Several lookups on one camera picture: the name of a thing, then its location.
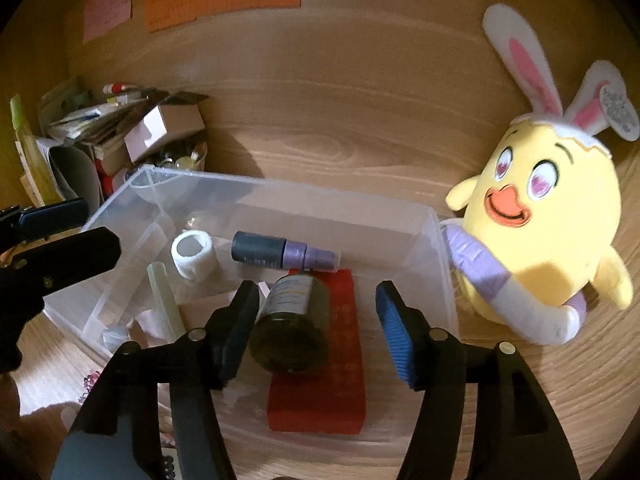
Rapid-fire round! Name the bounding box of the green glass bottle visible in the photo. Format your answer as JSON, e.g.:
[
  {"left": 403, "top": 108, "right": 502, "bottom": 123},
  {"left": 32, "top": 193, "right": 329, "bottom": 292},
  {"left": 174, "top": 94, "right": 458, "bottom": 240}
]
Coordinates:
[{"left": 248, "top": 271, "right": 332, "bottom": 376}]

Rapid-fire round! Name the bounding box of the pink white box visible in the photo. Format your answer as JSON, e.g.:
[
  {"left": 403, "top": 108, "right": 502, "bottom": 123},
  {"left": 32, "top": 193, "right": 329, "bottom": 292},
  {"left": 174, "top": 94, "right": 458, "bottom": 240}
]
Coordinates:
[{"left": 124, "top": 104, "right": 206, "bottom": 163}]

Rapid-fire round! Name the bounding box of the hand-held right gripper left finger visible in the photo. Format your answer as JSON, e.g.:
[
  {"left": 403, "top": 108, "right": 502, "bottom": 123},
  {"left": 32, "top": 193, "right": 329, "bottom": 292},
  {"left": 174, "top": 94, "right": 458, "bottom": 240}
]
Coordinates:
[{"left": 50, "top": 280, "right": 261, "bottom": 480}]

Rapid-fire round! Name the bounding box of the mint green tube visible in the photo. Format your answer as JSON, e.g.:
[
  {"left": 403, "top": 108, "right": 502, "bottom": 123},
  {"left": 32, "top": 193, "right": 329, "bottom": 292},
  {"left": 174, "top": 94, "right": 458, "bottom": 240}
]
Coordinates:
[{"left": 146, "top": 262, "right": 185, "bottom": 346}]

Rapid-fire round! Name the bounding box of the folded white paper stack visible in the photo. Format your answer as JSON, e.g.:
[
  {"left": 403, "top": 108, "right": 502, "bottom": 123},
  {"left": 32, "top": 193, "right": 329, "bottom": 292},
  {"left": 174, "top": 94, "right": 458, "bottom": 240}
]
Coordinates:
[{"left": 37, "top": 137, "right": 101, "bottom": 206}]

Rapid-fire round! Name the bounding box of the dark blue purple bottle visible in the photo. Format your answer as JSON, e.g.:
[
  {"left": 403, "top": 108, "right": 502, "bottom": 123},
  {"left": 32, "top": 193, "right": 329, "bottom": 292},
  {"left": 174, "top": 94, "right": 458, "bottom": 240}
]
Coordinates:
[{"left": 231, "top": 231, "right": 342, "bottom": 272}]

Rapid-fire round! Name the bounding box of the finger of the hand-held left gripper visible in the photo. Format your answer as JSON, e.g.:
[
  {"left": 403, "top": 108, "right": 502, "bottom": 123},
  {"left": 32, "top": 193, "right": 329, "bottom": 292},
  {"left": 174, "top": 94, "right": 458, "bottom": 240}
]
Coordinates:
[
  {"left": 0, "top": 197, "right": 90, "bottom": 247},
  {"left": 12, "top": 226, "right": 122, "bottom": 302}
]

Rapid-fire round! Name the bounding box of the yellow chick plush toy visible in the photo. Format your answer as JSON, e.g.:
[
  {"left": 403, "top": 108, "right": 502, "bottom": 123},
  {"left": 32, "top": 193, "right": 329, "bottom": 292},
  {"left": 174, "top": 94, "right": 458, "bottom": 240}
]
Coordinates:
[{"left": 440, "top": 4, "right": 640, "bottom": 346}]

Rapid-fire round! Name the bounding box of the green spray bottle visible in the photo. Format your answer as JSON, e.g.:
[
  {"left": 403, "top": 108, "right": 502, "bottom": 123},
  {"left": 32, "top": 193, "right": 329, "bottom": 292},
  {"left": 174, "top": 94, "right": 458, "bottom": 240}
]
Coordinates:
[{"left": 9, "top": 94, "right": 56, "bottom": 206}]

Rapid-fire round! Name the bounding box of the red packet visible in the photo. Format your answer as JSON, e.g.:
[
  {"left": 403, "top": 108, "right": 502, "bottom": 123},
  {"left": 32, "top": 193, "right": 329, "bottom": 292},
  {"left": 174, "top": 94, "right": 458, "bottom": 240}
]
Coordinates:
[{"left": 266, "top": 268, "right": 368, "bottom": 435}]

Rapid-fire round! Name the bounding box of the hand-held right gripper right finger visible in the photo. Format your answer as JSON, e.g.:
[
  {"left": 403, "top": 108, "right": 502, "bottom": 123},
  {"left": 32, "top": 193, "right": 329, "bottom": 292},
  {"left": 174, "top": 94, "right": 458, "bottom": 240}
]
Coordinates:
[{"left": 375, "top": 280, "right": 583, "bottom": 480}]

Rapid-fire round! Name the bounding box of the pile of booklets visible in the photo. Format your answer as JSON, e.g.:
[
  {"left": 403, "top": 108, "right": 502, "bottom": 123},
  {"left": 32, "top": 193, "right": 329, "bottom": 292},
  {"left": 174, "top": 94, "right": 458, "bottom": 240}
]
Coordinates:
[{"left": 42, "top": 77, "right": 208, "bottom": 148}]

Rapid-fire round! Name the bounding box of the clear plastic container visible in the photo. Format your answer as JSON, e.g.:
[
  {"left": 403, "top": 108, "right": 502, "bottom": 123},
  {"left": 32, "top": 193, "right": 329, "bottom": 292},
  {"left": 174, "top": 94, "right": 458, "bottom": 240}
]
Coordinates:
[{"left": 42, "top": 162, "right": 461, "bottom": 443}]

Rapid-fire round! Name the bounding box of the red small box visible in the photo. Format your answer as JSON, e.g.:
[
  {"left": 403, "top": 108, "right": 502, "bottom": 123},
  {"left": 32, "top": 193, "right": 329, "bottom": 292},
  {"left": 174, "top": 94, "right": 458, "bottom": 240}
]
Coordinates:
[{"left": 97, "top": 157, "right": 128, "bottom": 201}]

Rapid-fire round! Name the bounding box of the pink paper note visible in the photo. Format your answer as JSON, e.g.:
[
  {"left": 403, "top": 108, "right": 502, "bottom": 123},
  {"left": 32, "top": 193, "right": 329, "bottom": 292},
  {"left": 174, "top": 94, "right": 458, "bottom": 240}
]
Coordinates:
[{"left": 82, "top": 0, "right": 133, "bottom": 43}]

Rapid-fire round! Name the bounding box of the white tape roll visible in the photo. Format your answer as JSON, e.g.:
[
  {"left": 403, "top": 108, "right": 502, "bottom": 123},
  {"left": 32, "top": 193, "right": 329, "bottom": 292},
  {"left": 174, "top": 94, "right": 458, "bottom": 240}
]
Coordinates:
[{"left": 171, "top": 230, "right": 217, "bottom": 281}]

